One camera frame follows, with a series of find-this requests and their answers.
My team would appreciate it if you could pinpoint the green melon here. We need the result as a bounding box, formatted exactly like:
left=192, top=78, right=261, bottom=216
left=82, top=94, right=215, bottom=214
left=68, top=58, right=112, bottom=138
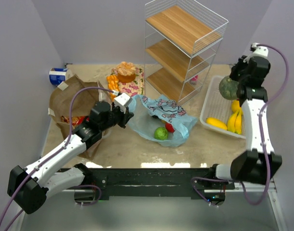
left=218, top=76, right=239, bottom=101

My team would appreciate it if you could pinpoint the blue plastic bag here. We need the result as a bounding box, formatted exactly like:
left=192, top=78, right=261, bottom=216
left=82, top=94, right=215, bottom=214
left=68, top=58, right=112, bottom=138
left=128, top=95, right=198, bottom=147

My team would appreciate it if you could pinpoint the green lime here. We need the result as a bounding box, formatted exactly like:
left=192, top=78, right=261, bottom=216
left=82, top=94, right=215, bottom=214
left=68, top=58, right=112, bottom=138
left=153, top=127, right=168, bottom=141

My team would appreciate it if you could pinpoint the red snack packet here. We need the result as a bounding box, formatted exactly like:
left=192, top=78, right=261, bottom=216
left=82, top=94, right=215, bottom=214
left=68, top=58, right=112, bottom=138
left=61, top=116, right=86, bottom=127

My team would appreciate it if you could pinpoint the red tomato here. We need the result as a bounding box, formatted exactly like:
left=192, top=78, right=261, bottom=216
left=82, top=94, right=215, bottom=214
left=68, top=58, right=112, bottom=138
left=165, top=123, right=175, bottom=133

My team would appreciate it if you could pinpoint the brown paper grocery bag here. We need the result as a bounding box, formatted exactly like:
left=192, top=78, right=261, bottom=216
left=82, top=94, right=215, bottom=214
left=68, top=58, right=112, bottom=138
left=48, top=74, right=111, bottom=159

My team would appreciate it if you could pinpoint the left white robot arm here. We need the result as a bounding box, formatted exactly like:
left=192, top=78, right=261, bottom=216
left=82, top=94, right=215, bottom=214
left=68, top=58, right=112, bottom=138
left=7, top=95, right=134, bottom=214

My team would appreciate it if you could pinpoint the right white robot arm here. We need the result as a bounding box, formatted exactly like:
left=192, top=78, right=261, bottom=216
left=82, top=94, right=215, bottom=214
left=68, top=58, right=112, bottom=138
left=215, top=55, right=282, bottom=185

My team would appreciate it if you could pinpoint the floral pattern tray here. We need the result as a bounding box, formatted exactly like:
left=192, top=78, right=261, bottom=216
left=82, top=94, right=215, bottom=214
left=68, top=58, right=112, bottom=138
left=118, top=67, right=145, bottom=97

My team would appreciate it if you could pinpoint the yellow lemon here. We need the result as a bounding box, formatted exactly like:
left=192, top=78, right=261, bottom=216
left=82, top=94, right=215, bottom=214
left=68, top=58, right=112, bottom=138
left=231, top=100, right=240, bottom=113

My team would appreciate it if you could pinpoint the white plastic fruit basket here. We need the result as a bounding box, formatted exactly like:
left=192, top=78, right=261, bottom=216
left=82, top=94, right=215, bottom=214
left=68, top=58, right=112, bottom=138
left=200, top=76, right=245, bottom=139

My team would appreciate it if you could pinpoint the peeled orange on cup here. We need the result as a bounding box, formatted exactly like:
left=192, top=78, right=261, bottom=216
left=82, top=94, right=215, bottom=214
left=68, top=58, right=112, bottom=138
left=116, top=62, right=136, bottom=83

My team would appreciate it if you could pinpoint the yellow banana bunch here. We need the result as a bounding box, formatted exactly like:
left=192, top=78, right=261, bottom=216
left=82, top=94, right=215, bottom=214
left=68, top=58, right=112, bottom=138
left=227, top=109, right=243, bottom=135

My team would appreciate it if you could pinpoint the yellow mango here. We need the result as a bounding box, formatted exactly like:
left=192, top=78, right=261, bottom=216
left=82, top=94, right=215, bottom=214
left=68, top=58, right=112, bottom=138
left=206, top=117, right=228, bottom=130

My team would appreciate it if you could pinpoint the blue white paper roll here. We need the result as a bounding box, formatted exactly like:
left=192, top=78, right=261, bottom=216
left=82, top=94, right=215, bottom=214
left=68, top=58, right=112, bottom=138
left=49, top=68, right=73, bottom=86

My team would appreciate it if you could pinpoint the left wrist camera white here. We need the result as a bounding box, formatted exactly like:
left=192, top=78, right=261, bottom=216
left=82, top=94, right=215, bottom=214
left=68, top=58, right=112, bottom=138
left=114, top=93, right=132, bottom=114

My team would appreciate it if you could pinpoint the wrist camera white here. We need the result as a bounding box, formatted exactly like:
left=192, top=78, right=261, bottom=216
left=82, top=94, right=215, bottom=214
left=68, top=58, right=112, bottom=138
left=114, top=93, right=132, bottom=114
left=249, top=43, right=268, bottom=59

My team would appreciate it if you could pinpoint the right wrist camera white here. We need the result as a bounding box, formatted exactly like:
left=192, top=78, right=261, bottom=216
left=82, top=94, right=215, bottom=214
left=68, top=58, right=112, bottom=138
left=249, top=43, right=268, bottom=59

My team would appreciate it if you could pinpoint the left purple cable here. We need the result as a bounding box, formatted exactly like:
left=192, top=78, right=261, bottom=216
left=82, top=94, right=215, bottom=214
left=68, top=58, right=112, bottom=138
left=0, top=87, right=120, bottom=231

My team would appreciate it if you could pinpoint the white wire wooden shelf rack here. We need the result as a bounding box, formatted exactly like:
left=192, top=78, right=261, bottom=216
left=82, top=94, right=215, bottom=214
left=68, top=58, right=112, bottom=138
left=144, top=0, right=229, bottom=105

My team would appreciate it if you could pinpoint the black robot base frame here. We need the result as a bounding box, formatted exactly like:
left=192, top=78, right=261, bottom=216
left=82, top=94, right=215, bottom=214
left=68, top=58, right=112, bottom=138
left=75, top=164, right=235, bottom=202

